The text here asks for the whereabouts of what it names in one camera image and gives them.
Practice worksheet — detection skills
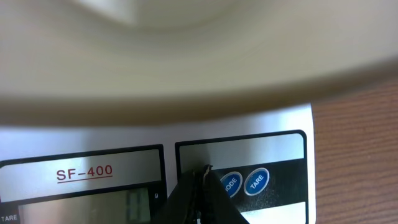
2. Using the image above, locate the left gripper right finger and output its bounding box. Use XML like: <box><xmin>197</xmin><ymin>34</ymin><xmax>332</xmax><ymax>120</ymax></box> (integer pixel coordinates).
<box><xmin>198</xmin><ymin>165</ymin><xmax>249</xmax><ymax>224</ymax></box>

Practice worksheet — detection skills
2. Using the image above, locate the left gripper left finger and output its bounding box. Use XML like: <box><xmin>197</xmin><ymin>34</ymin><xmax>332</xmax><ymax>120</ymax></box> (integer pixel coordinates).
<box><xmin>152</xmin><ymin>170</ymin><xmax>197</xmax><ymax>224</ymax></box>

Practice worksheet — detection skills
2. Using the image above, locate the white digital kitchen scale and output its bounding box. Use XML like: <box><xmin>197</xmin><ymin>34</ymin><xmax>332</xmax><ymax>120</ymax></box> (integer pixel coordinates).
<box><xmin>1</xmin><ymin>105</ymin><xmax>316</xmax><ymax>223</ymax></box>

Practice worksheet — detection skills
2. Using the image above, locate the white ceramic bowl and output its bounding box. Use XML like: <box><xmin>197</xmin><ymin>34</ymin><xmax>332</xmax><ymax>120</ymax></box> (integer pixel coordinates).
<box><xmin>1</xmin><ymin>1</ymin><xmax>397</xmax><ymax>126</ymax></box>

